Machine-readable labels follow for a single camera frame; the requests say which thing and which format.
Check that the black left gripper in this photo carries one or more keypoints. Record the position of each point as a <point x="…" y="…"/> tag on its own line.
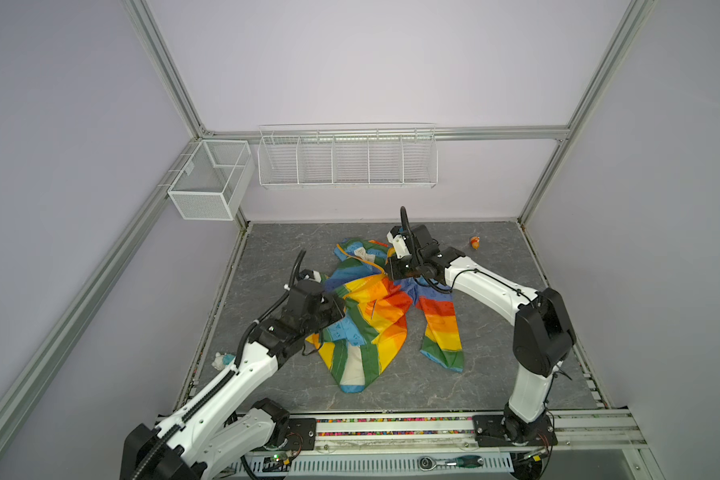
<point x="335" y="303"/>

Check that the multicolour patchwork jacket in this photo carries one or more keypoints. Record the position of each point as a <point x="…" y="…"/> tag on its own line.
<point x="360" y="347"/>

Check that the white teal small toy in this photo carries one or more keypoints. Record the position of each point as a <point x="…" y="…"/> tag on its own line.
<point x="222" y="360"/>

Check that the long white wire basket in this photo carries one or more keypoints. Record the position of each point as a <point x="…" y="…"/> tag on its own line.
<point x="348" y="155"/>

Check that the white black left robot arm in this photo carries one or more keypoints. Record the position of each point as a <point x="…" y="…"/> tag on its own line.
<point x="201" y="439"/>

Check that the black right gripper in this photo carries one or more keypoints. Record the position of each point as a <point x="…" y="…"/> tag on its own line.
<point x="392" y="265"/>

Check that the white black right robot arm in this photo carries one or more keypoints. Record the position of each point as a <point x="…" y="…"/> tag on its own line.
<point x="543" y="334"/>

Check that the small white mesh basket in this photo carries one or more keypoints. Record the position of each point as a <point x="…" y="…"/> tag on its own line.
<point x="212" y="182"/>

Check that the green circuit board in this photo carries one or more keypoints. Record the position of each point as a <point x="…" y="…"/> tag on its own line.
<point x="279" y="463"/>

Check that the green handled ratchet wrench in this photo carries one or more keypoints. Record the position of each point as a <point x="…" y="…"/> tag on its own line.
<point x="428" y="463"/>

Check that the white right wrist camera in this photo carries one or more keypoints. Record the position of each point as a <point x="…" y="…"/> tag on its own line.
<point x="398" y="241"/>

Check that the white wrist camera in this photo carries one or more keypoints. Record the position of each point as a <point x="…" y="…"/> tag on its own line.
<point x="312" y="275"/>
<point x="398" y="241"/>

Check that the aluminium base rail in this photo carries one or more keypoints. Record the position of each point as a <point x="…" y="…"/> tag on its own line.
<point x="345" y="444"/>

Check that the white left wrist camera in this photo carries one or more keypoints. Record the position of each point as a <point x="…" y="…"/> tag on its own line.
<point x="312" y="275"/>

